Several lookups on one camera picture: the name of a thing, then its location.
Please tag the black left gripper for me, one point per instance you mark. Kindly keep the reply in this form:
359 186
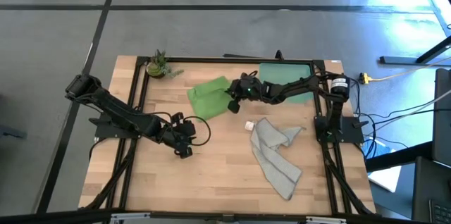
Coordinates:
176 143

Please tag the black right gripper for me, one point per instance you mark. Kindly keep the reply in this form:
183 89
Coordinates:
235 90

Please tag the green microfiber towel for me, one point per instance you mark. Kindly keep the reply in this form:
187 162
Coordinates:
208 99

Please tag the grey microfiber towel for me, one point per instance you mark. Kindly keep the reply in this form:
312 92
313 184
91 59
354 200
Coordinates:
275 160

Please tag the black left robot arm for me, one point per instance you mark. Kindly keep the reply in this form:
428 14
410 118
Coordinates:
116 107

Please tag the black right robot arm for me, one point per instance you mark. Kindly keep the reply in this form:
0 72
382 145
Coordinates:
299 85

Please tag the teal translucent plastic basket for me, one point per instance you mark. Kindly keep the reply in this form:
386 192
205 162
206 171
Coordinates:
282 70

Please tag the small potted succulent plant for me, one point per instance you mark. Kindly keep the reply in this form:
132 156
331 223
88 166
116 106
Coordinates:
156 69

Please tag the yellow power plug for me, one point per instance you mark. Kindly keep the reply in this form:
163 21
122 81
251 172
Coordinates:
364 77

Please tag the blue floor item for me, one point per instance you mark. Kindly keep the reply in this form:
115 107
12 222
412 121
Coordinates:
382 148

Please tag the grey chair base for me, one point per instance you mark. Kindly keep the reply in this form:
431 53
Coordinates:
12 133

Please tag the black desk leg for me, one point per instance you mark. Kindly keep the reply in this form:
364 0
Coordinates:
398 60

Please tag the white paper sheet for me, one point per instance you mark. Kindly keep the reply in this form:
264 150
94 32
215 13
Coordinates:
387 178

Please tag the dark monitor panel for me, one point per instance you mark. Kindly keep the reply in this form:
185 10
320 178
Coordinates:
444 118

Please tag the dark side desk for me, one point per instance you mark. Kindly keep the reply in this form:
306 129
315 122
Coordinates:
428 181

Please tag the black keyboard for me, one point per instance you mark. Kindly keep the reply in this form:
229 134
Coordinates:
442 213

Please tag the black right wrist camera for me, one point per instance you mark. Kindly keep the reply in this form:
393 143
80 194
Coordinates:
253 88

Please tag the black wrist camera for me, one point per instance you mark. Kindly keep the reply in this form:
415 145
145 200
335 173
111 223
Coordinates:
253 88
189 128

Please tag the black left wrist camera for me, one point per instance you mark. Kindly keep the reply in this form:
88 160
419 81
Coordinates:
189 128

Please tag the black aluminium table frame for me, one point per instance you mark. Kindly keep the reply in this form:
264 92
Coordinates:
211 60

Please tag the black clamp mount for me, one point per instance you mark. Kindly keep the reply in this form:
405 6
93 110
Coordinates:
278 55

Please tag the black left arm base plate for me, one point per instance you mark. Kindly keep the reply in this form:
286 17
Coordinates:
105 130

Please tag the silver aluminium bracket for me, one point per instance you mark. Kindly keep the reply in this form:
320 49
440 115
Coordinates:
130 216
326 220

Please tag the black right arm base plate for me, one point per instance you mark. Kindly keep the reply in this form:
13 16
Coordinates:
352 130

